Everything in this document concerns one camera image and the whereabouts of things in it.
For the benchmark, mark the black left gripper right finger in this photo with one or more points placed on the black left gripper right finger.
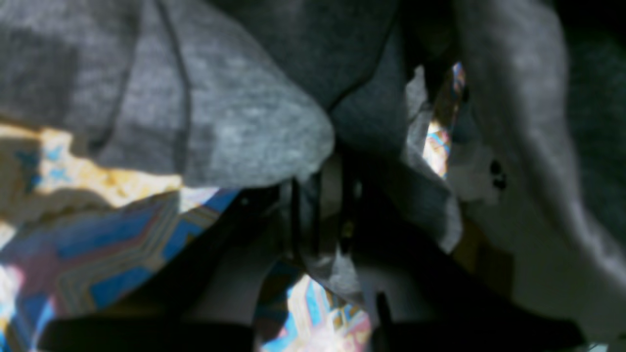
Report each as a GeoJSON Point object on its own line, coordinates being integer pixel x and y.
{"type": "Point", "coordinates": [418, 297]}

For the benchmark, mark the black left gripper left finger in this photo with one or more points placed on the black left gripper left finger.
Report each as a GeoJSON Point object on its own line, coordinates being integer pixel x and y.
{"type": "Point", "coordinates": [205, 298]}

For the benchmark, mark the grey T-shirt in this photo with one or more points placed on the grey T-shirt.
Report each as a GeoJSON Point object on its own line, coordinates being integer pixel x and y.
{"type": "Point", "coordinates": [248, 93]}

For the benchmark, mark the colourful patterned tablecloth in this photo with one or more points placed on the colourful patterned tablecloth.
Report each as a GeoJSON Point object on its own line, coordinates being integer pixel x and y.
{"type": "Point", "coordinates": [86, 261]}

